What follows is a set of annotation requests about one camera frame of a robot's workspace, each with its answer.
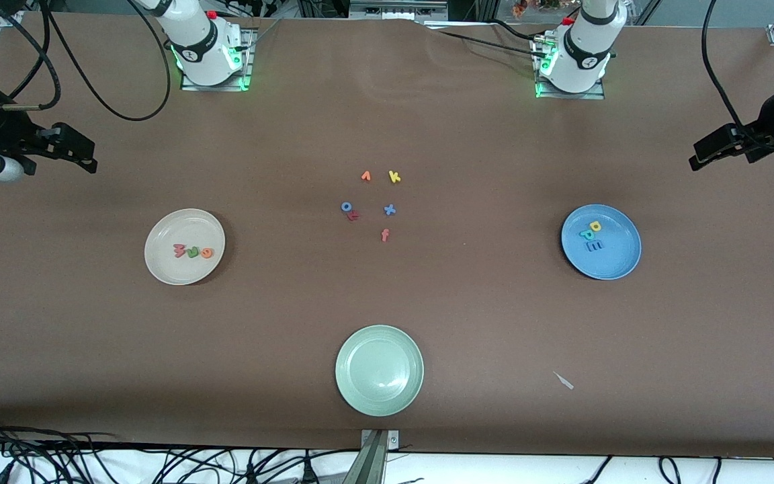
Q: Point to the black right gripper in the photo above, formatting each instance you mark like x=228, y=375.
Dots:
x=1, y=128

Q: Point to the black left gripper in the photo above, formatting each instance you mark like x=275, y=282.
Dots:
x=765, y=131

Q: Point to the pink foam letter w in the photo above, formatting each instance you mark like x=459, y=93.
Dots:
x=179, y=251

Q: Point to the teal foam letter P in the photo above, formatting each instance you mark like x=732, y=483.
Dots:
x=586, y=234

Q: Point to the blue foam letter E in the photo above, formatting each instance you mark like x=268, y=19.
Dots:
x=593, y=246

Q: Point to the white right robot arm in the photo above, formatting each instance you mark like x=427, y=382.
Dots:
x=202, y=54

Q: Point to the blue round plate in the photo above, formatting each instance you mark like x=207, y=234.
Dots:
x=619, y=259

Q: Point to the beige round plate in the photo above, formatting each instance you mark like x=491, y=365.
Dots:
x=185, y=269

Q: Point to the orange brown background object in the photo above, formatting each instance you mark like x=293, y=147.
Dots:
x=520, y=8

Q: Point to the small white paper scrap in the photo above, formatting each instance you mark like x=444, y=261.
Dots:
x=565, y=382

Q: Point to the brown paper table cover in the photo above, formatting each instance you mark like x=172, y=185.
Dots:
x=427, y=121

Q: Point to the pale green round plate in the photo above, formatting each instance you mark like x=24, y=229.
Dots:
x=379, y=370

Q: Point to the aluminium frame rail with bracket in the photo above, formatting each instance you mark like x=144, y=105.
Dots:
x=11, y=19

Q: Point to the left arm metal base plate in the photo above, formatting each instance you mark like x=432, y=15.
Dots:
x=572, y=95

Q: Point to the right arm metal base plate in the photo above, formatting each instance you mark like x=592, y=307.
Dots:
x=251, y=37

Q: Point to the aluminium frame bar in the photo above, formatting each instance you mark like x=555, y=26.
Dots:
x=397, y=8

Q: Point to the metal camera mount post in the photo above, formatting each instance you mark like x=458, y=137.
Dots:
x=375, y=460

